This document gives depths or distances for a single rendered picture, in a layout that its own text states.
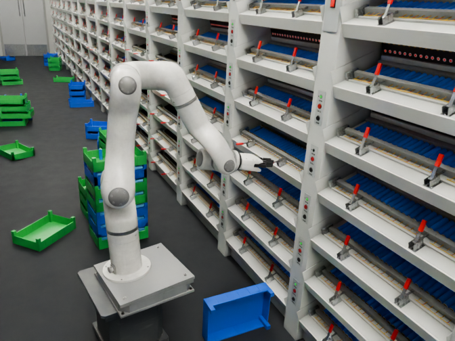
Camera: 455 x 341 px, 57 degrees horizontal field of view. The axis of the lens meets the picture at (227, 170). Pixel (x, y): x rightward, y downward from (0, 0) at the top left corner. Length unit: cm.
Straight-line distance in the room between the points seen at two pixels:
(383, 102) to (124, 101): 80
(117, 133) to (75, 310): 97
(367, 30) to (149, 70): 71
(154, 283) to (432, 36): 123
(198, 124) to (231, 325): 94
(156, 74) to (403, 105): 79
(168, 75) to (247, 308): 108
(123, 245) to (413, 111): 110
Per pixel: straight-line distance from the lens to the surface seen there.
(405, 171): 131
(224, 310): 191
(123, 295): 163
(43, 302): 222
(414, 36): 126
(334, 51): 147
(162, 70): 147
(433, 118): 121
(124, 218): 160
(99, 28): 539
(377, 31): 134
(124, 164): 150
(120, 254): 166
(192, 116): 150
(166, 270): 172
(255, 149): 196
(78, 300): 219
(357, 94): 138
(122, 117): 146
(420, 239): 133
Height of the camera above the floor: 134
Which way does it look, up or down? 22 degrees down
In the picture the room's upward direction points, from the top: 3 degrees clockwise
